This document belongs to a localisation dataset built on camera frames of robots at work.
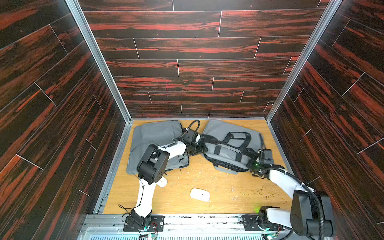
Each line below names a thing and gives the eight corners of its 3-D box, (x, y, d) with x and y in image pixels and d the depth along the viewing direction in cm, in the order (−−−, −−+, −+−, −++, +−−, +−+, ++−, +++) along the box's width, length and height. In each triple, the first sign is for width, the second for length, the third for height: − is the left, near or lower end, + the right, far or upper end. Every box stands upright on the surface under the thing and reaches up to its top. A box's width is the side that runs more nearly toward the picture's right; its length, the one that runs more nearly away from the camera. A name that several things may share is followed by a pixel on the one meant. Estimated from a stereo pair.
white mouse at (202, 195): (188, 197, 84) (188, 196, 82) (191, 188, 87) (190, 186, 86) (209, 202, 82) (209, 201, 81) (210, 192, 86) (210, 191, 84)
